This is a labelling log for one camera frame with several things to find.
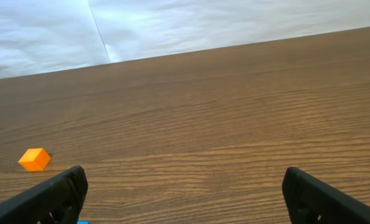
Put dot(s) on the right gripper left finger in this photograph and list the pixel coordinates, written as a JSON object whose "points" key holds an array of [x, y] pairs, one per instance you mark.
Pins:
{"points": [[41, 199]]}

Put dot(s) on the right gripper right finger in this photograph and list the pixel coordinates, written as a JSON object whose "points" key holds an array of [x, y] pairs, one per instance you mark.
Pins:
{"points": [[322, 199]]}

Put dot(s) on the orange cube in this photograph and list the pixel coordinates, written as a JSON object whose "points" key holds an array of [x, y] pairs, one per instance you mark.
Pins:
{"points": [[34, 160]]}

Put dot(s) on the blue cube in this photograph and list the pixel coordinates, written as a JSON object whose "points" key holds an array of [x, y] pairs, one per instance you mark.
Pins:
{"points": [[83, 222]]}

